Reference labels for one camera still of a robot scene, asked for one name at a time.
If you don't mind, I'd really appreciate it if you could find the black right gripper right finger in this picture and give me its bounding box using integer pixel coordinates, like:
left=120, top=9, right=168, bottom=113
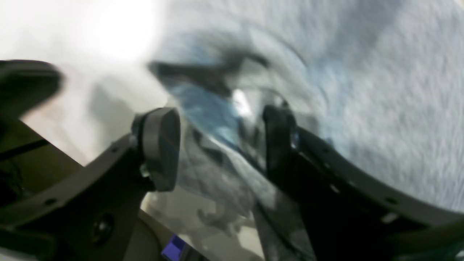
left=262, top=105, right=464, bottom=261

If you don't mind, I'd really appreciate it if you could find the grey T-shirt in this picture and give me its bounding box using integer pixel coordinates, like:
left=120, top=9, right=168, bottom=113
left=149, top=0, right=463, bottom=261

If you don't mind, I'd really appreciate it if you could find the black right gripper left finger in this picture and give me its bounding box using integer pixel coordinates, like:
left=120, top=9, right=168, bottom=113
left=0, top=107, right=181, bottom=261

